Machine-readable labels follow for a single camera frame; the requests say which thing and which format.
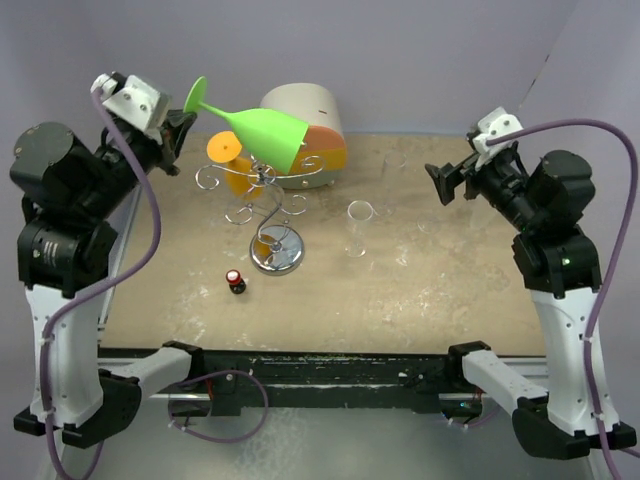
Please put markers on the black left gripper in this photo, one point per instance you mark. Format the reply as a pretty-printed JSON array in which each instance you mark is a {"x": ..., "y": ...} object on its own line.
[{"x": 164, "y": 149}]

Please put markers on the orange plastic wine glass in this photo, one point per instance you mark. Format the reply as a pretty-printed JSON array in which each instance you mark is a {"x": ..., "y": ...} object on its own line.
[{"x": 225, "y": 150}]

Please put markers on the clear flute glass front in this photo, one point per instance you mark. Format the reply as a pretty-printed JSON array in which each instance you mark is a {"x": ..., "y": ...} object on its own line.
[{"x": 359, "y": 215}]

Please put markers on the clear flute glass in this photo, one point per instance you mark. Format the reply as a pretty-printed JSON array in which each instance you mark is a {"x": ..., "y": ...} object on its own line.
[
  {"x": 392, "y": 172},
  {"x": 359, "y": 215},
  {"x": 429, "y": 221}
]

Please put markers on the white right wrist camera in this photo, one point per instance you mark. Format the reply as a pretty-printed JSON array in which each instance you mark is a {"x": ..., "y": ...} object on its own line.
[{"x": 496, "y": 124}]

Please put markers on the white round drawer cabinet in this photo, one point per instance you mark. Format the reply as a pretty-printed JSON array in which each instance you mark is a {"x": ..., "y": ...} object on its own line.
[{"x": 323, "y": 155}]

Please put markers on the clear flute glass back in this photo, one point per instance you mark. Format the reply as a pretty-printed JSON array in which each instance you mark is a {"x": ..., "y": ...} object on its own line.
[{"x": 392, "y": 172}]

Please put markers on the black mounting rail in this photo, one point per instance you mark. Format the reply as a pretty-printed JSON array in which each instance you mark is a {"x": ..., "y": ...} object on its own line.
[{"x": 420, "y": 383}]

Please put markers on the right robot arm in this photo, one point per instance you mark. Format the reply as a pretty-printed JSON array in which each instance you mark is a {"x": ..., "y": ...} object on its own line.
[{"x": 559, "y": 264}]

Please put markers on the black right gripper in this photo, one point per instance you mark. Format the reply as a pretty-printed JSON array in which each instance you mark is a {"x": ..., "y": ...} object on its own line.
[{"x": 474, "y": 175}]

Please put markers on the green plastic wine glass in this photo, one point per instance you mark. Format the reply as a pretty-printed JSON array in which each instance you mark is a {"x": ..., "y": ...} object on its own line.
[{"x": 272, "y": 136}]

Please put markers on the chrome wine glass rack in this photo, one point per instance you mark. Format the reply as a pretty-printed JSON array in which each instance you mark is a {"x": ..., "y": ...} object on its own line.
[{"x": 276, "y": 248}]

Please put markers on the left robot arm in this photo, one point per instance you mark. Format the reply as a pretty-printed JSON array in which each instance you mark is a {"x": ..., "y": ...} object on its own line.
[{"x": 63, "y": 254}]

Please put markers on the small red-capped bottle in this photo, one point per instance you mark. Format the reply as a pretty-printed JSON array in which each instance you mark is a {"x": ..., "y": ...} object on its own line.
[{"x": 235, "y": 281}]

